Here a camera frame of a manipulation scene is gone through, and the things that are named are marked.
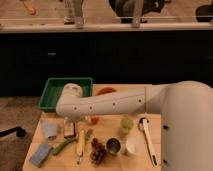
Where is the brown white eraser block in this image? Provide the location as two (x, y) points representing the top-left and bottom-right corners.
(64, 123), (76, 138)

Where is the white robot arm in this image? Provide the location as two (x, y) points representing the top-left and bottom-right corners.
(56, 81), (213, 171)

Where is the crumpled grey cloth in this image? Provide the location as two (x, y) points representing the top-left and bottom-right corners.
(41, 120), (59, 139)

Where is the orange tomato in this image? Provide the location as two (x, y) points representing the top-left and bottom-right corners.
(90, 116), (99, 124)

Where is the yellow banana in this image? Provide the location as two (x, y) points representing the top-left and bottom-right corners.
(76, 130), (85, 156)

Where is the green chili pepper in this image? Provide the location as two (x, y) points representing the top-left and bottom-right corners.
(52, 137), (77, 156)

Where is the green plastic tray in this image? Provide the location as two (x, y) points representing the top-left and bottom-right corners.
(39, 77), (93, 113)

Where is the dark grape bunch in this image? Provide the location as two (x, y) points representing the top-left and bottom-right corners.
(90, 138), (106, 165)

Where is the blue sponge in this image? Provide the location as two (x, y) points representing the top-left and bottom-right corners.
(29, 143), (52, 168)

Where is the red plate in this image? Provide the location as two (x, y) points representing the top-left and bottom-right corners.
(97, 87), (116, 95)

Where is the metal cup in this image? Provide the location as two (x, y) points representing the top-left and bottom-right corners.
(106, 138), (121, 155)

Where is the black chair base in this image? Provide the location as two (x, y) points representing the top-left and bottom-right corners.
(0, 127), (26, 137)

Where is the green apple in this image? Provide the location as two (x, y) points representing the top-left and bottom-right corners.
(120, 118), (134, 134)

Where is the white cup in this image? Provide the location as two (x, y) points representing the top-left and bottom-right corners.
(125, 138), (137, 156)

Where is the white railing beam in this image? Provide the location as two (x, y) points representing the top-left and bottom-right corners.
(0, 17), (213, 34)

